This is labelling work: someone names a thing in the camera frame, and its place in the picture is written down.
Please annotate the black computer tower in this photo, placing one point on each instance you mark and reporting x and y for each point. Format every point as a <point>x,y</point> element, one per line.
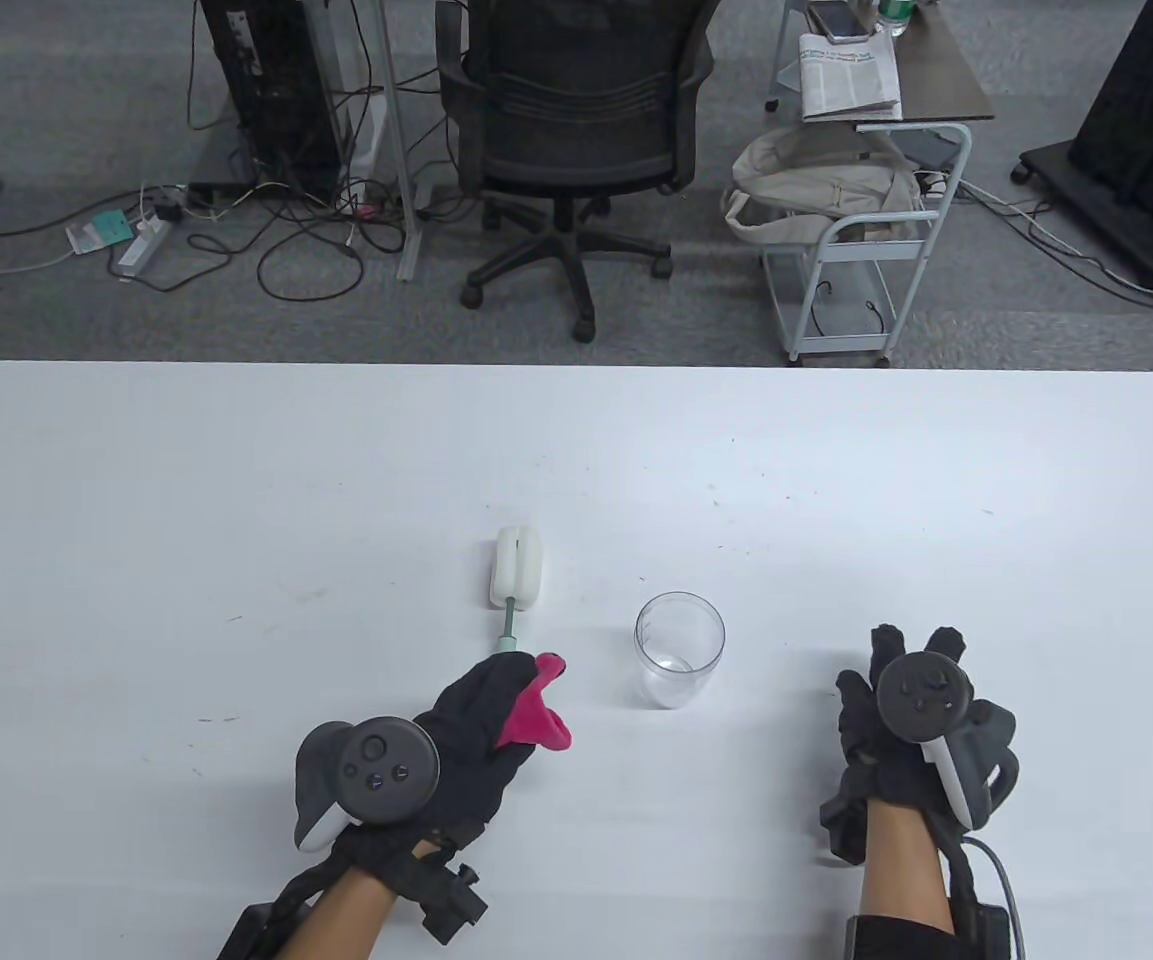
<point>271,90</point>

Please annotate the grey tracking controller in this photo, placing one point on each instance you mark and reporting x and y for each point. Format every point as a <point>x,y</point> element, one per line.
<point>386,765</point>
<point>926,695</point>

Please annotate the black wrist sensor box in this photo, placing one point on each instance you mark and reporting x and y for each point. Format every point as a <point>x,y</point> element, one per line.
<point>986,935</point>
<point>251,935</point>

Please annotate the brown side table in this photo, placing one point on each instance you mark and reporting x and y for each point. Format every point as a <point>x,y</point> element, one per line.
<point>941,70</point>

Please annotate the person's left hand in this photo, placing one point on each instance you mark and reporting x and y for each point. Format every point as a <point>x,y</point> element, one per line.
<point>471,720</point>

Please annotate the beige bag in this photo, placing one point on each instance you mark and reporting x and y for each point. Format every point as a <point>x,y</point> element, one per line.
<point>816,190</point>

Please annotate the clear shaker cup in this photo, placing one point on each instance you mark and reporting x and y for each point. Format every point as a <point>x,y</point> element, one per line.
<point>681,660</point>

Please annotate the white desk leg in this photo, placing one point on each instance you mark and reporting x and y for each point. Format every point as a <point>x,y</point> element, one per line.
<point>398,130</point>

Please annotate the black wheeled stand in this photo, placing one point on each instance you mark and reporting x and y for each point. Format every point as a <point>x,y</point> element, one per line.
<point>1136,120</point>

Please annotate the person's right forearm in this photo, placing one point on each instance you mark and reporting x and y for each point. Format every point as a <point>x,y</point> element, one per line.
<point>901,860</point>

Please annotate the white power strip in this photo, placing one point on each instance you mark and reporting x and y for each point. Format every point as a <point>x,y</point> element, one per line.
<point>141,245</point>

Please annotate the pink cloth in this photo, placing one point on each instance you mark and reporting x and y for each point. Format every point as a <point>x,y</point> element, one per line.
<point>531,725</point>

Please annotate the clear bottle green label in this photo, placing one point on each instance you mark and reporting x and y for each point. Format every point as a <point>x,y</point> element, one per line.
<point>893,15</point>

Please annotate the smartphone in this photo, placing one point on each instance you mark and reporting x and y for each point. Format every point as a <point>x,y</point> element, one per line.
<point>836,20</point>

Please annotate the white metal cart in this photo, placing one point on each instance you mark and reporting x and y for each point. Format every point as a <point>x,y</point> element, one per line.
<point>836,348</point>

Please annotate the teal label power adapter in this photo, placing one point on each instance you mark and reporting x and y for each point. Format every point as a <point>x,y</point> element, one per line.
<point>101,232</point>

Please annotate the person's left forearm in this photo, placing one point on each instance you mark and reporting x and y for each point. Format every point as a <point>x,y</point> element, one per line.
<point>336,915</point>

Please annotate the white sponge cup brush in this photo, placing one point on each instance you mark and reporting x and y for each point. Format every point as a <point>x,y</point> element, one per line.
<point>518,570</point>

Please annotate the person's right hand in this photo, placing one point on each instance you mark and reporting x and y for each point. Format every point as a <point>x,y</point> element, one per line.
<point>856,720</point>

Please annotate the black plug adapter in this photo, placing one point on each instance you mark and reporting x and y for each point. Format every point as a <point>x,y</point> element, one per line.
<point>168,210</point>

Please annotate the black office chair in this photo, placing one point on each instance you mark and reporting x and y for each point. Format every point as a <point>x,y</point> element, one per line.
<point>571,110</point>

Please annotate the folded newspaper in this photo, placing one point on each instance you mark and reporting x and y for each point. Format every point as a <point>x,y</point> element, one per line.
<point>851,75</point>

